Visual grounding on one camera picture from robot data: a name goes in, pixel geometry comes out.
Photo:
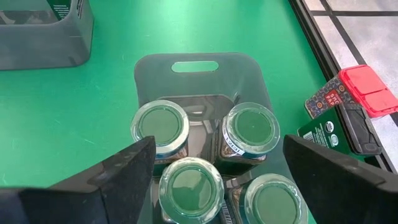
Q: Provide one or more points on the dark green spice box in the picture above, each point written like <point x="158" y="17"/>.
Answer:
<point x="320" y="133"/>
<point x="62" y="7"/>

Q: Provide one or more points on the grey translucent plastic bin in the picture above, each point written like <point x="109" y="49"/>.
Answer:
<point x="202" y="84"/>
<point x="37" y="46"/>

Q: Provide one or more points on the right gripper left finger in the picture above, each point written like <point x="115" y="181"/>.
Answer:
<point x="93" y="199"/>

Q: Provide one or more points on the red-lid patterned spice tin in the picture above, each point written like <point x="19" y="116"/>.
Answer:
<point x="367" y="87"/>

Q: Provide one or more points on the green table mat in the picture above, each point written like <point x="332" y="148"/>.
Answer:
<point x="217" y="31"/>

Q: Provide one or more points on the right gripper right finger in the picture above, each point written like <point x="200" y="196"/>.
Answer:
<point x="342" y="193"/>

